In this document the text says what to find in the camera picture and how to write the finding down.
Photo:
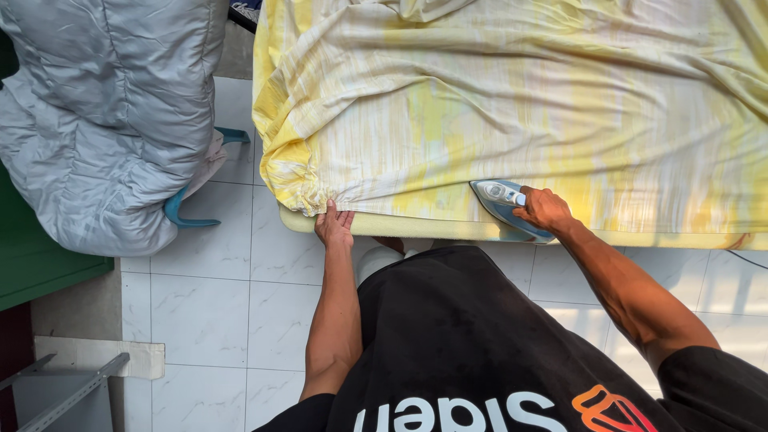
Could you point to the person's left fingers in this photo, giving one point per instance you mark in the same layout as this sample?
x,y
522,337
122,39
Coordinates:
x,y
341,218

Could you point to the green cabinet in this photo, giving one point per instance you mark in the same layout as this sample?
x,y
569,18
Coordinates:
x,y
36,273

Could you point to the yellow white fitted sheet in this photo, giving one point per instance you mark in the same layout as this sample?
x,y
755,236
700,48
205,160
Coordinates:
x,y
510,102

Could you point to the person's right fingers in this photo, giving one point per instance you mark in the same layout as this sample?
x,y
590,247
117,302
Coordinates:
x,y
526,207

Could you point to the white slipper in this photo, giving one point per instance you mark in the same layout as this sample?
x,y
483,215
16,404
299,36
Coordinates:
x,y
375,261

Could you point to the person's black shirt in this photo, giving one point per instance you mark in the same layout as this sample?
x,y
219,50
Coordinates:
x,y
468,348

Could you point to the person's right hand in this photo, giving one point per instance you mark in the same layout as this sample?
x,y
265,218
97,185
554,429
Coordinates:
x,y
547,210

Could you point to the grey quilted duvet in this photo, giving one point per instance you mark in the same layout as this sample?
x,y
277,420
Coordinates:
x,y
102,114

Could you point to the teal plastic chair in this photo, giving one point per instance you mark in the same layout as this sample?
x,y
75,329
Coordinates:
x,y
180,213

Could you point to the person's left hand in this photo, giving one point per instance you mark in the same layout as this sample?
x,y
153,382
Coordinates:
x,y
333,233

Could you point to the grey metal rail frame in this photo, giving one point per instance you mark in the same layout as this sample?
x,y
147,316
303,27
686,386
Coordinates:
x,y
78,390

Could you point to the blue steam iron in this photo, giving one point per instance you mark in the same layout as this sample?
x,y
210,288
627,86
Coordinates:
x,y
501,207

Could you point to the person's foot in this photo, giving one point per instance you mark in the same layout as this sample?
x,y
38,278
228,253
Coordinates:
x,y
390,242

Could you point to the pale yellow ironing table pad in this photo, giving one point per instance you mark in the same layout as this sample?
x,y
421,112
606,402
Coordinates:
x,y
420,228

